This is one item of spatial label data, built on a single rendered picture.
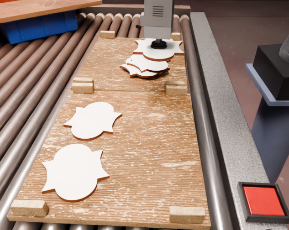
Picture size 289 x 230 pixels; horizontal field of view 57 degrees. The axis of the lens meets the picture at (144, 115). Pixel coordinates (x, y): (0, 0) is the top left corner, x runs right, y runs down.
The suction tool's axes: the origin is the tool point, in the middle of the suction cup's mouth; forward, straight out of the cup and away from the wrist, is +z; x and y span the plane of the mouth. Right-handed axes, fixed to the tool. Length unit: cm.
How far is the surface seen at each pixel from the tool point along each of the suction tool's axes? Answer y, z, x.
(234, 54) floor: -245, 106, 64
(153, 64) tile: -12.2, 10.3, -3.0
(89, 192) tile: 37.3, 12.0, -7.6
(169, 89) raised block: 1.4, 10.6, 3.6
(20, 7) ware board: -39, 2, -62
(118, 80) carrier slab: -4.7, 12.8, -12.6
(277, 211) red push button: 34.4, 13.5, 26.0
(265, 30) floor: -337, 106, 115
